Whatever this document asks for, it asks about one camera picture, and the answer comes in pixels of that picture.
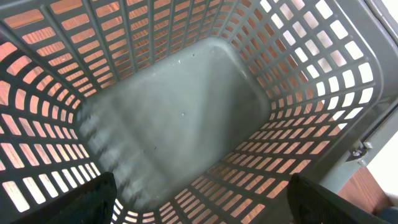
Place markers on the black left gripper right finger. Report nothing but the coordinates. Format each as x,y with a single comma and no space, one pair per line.
312,203

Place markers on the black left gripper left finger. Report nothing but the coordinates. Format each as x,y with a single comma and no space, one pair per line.
90,203

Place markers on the grey plastic mesh basket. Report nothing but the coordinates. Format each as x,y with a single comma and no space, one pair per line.
201,109

